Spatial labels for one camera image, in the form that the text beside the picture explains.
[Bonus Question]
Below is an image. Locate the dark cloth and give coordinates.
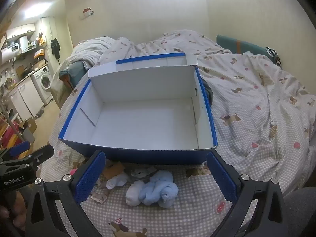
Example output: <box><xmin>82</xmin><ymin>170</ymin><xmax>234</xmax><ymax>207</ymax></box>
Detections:
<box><xmin>202</xmin><ymin>79</ymin><xmax>214</xmax><ymax>106</ymax></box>

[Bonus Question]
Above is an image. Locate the blue cardboard box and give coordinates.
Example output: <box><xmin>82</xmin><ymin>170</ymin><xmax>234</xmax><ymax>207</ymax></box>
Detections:
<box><xmin>58</xmin><ymin>52</ymin><xmax>218</xmax><ymax>165</ymax></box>

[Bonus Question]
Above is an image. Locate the light blue fluffy sock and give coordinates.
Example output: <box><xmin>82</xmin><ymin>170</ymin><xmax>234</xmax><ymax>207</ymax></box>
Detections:
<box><xmin>138</xmin><ymin>170</ymin><xmax>179</xmax><ymax>209</ymax></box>

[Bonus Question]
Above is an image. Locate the white wall cabinet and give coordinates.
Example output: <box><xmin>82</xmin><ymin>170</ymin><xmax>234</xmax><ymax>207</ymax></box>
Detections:
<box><xmin>6</xmin><ymin>23</ymin><xmax>36</xmax><ymax>40</ymax></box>

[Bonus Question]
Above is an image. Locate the pink bag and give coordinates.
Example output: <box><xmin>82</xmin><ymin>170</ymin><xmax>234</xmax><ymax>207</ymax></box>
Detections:
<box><xmin>0</xmin><ymin>126</ymin><xmax>23</xmax><ymax>151</ymax></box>

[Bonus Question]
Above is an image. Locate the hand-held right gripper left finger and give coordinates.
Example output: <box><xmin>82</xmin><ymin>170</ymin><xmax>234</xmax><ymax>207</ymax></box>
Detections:
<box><xmin>25</xmin><ymin>150</ymin><xmax>106</xmax><ymax>237</ymax></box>

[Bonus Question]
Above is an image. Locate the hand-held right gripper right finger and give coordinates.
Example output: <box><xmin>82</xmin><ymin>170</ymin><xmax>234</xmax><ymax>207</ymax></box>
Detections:
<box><xmin>206</xmin><ymin>150</ymin><xmax>292</xmax><ymax>237</ymax></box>

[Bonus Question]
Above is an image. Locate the black hanging garment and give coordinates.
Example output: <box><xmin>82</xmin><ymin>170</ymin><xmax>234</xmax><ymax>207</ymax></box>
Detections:
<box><xmin>51</xmin><ymin>38</ymin><xmax>61</xmax><ymax>60</ymax></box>

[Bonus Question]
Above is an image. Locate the teal cushion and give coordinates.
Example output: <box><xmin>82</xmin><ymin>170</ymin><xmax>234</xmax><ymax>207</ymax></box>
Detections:
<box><xmin>59</xmin><ymin>60</ymin><xmax>86</xmax><ymax>92</ymax></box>

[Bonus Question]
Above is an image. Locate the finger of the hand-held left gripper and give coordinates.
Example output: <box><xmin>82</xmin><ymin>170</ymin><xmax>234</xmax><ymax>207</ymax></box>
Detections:
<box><xmin>26</xmin><ymin>144</ymin><xmax>55</xmax><ymax>168</ymax></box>
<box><xmin>8</xmin><ymin>141</ymin><xmax>30</xmax><ymax>157</ymax></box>

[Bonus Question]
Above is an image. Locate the white washing machine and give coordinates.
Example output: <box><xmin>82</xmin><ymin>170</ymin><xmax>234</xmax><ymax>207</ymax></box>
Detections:
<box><xmin>32</xmin><ymin>65</ymin><xmax>53</xmax><ymax>104</ymax></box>

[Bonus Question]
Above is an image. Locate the white floor cabinet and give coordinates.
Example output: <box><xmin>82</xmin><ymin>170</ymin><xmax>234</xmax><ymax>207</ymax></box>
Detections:
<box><xmin>7</xmin><ymin>75</ymin><xmax>43</xmax><ymax>118</ymax></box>

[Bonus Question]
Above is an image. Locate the person's left hand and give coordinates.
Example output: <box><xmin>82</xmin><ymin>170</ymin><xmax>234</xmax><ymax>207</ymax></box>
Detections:
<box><xmin>0</xmin><ymin>190</ymin><xmax>29</xmax><ymax>237</ymax></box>

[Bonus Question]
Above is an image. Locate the wall hook with red item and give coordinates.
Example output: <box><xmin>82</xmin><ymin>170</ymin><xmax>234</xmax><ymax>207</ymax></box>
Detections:
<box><xmin>79</xmin><ymin>7</ymin><xmax>95</xmax><ymax>20</ymax></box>

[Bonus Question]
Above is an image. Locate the printed checked blanket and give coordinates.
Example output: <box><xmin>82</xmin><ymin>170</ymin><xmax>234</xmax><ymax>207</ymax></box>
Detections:
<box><xmin>41</xmin><ymin>30</ymin><xmax>316</xmax><ymax>237</ymax></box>

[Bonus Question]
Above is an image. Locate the black and white cloth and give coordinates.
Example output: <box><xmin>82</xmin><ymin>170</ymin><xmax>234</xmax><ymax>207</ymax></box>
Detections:
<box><xmin>265</xmin><ymin>46</ymin><xmax>282</xmax><ymax>66</ymax></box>

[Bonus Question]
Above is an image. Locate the teal pillow orange stripe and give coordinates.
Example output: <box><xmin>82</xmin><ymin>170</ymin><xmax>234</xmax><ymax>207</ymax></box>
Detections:
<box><xmin>217</xmin><ymin>35</ymin><xmax>272</xmax><ymax>57</ymax></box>

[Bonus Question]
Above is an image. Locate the clear plastic packet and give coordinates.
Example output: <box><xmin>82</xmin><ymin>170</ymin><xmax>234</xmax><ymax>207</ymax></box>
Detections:
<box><xmin>130</xmin><ymin>166</ymin><xmax>157</xmax><ymax>181</ymax></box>

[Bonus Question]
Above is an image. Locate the brown cloth piece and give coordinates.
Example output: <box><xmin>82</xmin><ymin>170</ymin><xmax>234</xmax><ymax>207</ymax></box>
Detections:
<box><xmin>102</xmin><ymin>161</ymin><xmax>125</xmax><ymax>179</ymax></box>

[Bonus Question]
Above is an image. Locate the white water heater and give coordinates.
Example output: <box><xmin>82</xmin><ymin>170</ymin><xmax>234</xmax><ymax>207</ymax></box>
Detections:
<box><xmin>18</xmin><ymin>36</ymin><xmax>29</xmax><ymax>52</ymax></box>

